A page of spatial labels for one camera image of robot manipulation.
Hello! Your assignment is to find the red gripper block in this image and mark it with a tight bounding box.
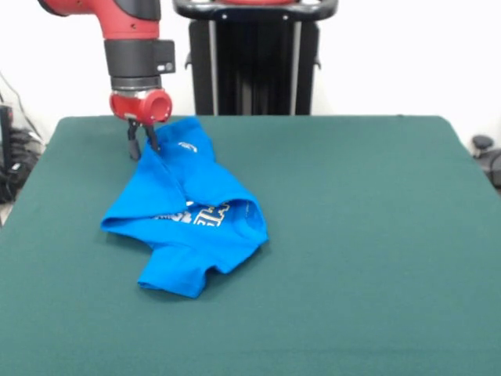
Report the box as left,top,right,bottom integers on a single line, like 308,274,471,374
109,89,173,161

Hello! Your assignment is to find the blue printed shirt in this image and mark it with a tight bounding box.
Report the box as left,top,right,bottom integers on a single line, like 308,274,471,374
99,116,271,301

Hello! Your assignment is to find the black upright stand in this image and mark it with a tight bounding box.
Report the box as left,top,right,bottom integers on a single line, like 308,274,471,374
0,104,15,175

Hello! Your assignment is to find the dark green table cloth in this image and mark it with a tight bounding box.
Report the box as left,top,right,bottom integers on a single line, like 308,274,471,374
0,114,501,376

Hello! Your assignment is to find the grey chair base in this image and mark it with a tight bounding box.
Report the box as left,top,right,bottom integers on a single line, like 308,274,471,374
470,134,501,193

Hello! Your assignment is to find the black cable bundle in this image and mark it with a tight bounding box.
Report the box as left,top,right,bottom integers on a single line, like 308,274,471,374
0,128,45,204

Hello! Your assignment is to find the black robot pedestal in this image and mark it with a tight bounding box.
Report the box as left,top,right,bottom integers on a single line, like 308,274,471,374
173,0,340,117

